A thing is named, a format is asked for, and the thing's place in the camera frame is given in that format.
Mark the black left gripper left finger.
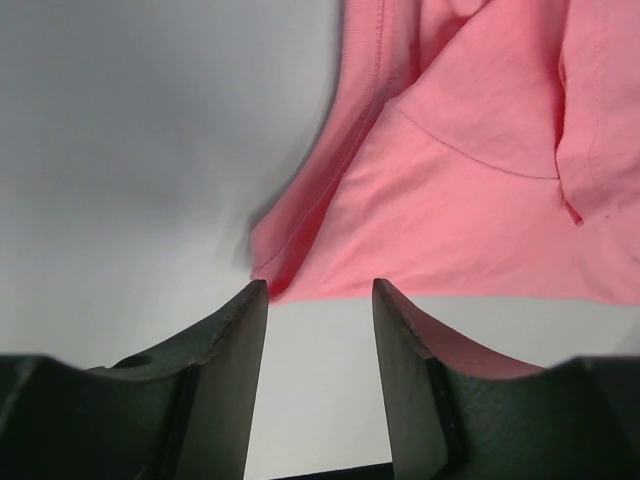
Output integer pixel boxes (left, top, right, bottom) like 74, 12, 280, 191
1, 281, 268, 479

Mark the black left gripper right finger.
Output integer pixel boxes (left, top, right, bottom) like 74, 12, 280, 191
372, 279, 639, 479

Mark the pink t shirt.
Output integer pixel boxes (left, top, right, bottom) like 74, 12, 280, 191
251, 1, 639, 305

